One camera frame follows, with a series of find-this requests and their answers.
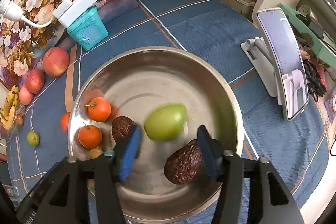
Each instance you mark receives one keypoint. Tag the smartphone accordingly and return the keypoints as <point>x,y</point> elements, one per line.
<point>286,59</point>

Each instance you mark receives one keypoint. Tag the white power strip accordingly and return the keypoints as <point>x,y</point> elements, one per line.
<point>69,10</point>

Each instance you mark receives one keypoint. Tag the pale pink apple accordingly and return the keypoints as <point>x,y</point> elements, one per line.
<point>25,96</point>

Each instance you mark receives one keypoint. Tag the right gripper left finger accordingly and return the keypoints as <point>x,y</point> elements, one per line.
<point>66,201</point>

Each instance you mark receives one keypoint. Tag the white lamp with gooseneck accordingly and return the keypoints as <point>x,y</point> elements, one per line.
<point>13,12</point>

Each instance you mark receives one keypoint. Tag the orange tangerine front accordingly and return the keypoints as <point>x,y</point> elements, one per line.
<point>89,136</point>

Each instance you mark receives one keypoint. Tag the teal house-shaped box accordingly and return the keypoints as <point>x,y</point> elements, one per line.
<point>88,29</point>

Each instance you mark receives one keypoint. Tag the silver metal plate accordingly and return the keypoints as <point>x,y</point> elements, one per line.
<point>136,83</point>

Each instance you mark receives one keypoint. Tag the clear fruit tray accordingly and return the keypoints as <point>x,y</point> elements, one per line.
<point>17,122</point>

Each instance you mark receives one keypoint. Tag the orange tangerine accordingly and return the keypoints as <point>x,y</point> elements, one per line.
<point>64,122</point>
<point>89,136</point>
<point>98,109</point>

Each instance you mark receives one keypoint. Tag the blue plaid tablecloth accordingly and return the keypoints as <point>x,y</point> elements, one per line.
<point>213,31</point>

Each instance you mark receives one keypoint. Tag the banana bunch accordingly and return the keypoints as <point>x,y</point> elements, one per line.
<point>8,111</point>

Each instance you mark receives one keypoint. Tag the round green jujube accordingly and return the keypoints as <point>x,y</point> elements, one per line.
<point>33,138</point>

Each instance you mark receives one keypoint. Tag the oval green mango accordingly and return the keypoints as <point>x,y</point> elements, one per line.
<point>166,122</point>

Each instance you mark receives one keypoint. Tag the red apple middle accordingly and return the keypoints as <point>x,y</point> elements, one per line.
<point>35,81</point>

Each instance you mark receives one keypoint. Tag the brown date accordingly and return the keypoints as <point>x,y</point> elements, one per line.
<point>183,165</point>
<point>121,126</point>

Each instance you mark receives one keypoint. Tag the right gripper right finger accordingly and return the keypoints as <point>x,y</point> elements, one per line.
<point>269,200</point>

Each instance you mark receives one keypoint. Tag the large red apple right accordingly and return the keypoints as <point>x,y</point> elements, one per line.
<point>56,61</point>

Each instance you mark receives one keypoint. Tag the tan longan front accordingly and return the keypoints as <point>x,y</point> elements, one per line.
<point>95,152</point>

